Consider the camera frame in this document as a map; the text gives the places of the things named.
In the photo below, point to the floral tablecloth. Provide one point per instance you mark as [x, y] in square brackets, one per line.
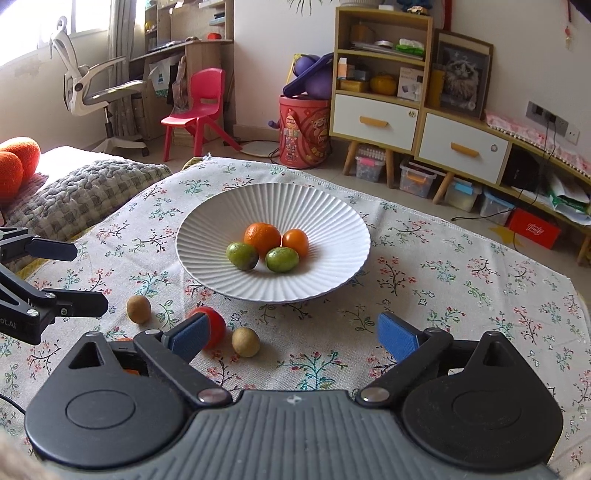
[427, 271]

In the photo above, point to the left green fruit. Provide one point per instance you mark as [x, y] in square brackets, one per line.
[242, 255]

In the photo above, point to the low wooden drawer cabinet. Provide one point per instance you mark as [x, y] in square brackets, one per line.
[470, 149]

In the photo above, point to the red box under cabinet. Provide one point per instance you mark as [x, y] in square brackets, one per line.
[534, 228]

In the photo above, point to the red decorated bucket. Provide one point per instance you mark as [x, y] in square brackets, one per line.
[304, 131]

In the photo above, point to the small orange in plate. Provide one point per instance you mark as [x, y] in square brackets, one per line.
[297, 240]

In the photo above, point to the red tomato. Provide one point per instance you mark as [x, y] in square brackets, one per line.
[216, 324]

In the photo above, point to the grey woven cushion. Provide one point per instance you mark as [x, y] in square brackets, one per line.
[67, 206]

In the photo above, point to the wooden shelf cabinet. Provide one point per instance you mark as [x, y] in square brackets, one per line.
[380, 72]

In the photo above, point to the orange mandarin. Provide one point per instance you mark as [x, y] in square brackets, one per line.
[125, 364]

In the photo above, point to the white ribbed plate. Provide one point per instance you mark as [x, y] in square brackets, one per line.
[339, 242]

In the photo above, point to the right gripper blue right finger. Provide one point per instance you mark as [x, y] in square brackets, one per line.
[417, 354]

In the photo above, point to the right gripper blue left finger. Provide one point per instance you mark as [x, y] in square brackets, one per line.
[168, 356]

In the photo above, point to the large orange in plate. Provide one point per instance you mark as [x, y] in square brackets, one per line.
[262, 236]

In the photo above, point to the wooden desk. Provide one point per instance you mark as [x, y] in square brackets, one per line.
[179, 38]

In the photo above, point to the purple plush toy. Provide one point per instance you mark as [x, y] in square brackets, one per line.
[312, 77]

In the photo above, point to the red plastic chair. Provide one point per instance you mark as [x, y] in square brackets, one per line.
[206, 92]

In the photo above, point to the pale brown kiwi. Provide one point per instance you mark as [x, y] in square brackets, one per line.
[245, 342]

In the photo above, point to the right green fruit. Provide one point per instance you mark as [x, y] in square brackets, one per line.
[282, 259]

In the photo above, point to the orange plush toy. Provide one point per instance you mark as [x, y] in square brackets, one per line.
[19, 161]

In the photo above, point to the framed cat picture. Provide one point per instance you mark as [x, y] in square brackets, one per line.
[466, 63]

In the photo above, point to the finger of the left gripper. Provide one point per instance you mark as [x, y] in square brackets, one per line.
[51, 249]
[74, 303]

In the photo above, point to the green fruit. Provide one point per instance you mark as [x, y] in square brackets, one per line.
[282, 259]
[242, 255]

